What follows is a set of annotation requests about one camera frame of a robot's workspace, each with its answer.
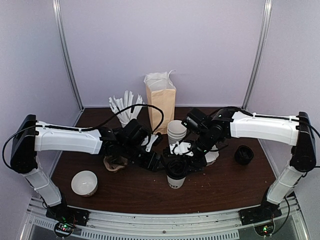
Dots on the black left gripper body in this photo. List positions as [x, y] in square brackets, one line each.
[131, 153]

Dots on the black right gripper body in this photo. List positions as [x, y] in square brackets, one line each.
[205, 145]

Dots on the black plastic cup lid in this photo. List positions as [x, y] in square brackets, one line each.
[176, 169]

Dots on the white paper coffee cup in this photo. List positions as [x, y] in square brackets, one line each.
[175, 182]

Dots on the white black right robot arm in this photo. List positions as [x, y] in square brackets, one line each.
[234, 122]

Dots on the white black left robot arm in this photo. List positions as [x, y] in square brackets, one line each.
[35, 136]

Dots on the brown paper takeout bag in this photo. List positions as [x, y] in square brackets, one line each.
[161, 93]

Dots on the white scalloped dish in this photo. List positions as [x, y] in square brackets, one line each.
[212, 156]

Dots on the cardboard cup carrier tray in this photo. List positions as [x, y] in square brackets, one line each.
[114, 164]

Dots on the stack of white paper cups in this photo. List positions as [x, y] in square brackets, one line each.
[176, 131]

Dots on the stack of black cup lids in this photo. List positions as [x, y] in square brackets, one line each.
[243, 155]

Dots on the white round bowl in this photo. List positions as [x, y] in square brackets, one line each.
[84, 183]

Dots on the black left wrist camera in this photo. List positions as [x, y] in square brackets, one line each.
[133, 133]

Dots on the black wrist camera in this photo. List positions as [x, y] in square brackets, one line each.
[133, 133]
[196, 121]

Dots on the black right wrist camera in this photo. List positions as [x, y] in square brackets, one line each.
[196, 121]

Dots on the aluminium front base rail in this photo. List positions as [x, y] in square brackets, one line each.
[219, 225]

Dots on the aluminium frame post right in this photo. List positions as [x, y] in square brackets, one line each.
[264, 30]

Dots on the aluminium frame post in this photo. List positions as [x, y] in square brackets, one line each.
[65, 52]
[264, 30]

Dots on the aluminium frame post left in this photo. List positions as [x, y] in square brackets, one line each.
[65, 52]

